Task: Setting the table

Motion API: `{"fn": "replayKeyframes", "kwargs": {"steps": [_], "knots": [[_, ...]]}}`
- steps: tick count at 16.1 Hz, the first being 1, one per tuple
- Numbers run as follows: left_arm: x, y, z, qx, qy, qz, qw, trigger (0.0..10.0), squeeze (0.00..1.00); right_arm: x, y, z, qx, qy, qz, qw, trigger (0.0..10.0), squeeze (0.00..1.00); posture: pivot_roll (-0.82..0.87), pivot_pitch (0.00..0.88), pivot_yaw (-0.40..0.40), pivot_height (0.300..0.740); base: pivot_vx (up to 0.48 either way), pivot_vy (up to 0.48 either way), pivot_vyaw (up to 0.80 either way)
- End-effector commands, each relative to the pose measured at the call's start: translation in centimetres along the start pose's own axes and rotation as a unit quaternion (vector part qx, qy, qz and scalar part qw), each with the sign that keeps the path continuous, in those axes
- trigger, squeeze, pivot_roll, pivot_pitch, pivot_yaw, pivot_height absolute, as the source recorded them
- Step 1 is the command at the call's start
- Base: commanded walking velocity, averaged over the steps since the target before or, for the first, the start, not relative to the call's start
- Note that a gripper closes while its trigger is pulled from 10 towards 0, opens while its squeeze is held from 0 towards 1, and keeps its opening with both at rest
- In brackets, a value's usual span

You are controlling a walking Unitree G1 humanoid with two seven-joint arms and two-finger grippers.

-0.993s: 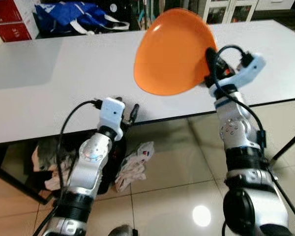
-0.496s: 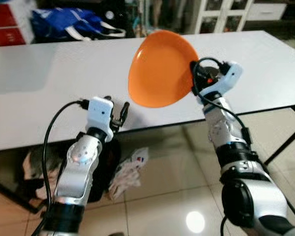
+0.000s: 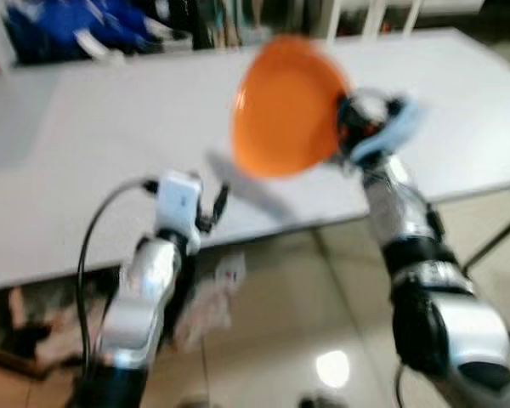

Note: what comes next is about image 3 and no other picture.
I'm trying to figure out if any orange plate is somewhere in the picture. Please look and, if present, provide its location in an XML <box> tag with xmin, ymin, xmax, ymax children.
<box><xmin>231</xmin><ymin>34</ymin><xmax>351</xmax><ymax>181</ymax></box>

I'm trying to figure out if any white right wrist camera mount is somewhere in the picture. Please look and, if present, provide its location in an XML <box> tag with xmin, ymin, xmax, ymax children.
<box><xmin>348</xmin><ymin>93</ymin><xmax>426</xmax><ymax>167</ymax></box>

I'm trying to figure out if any white printed cloth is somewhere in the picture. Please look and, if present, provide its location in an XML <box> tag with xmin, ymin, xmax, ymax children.
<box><xmin>174</xmin><ymin>251</ymin><xmax>247</xmax><ymax>354</ymax></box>

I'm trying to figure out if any white glass door cabinet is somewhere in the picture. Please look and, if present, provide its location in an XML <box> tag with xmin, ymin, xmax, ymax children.
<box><xmin>323</xmin><ymin>0</ymin><xmax>487</xmax><ymax>40</ymax></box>

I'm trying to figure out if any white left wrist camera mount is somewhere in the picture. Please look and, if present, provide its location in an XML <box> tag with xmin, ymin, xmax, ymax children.
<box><xmin>155</xmin><ymin>170</ymin><xmax>205</xmax><ymax>254</ymax></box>

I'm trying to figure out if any blue fabric bag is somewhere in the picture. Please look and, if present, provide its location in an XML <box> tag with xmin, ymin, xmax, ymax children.
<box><xmin>4</xmin><ymin>0</ymin><xmax>192</xmax><ymax>65</ymax></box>

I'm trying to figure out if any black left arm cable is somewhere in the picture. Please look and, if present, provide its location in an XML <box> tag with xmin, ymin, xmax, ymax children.
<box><xmin>76</xmin><ymin>177</ymin><xmax>161</xmax><ymax>383</ymax></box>

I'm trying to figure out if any black case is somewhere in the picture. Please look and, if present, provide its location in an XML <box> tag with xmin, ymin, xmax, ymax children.
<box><xmin>153</xmin><ymin>0</ymin><xmax>230</xmax><ymax>48</ymax></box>

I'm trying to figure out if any beige crumpled cloth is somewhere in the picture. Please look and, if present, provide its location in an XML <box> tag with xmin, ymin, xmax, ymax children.
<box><xmin>4</xmin><ymin>285</ymin><xmax>103</xmax><ymax>366</ymax></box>

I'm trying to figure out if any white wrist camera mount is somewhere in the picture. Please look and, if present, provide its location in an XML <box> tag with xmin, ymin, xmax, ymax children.
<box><xmin>155</xmin><ymin>170</ymin><xmax>205</xmax><ymax>254</ymax></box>
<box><xmin>348</xmin><ymin>93</ymin><xmax>426</xmax><ymax>167</ymax></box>

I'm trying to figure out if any black table leg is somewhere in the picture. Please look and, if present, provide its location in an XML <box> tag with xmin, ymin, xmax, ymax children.
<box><xmin>463</xmin><ymin>183</ymin><xmax>510</xmax><ymax>273</ymax></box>

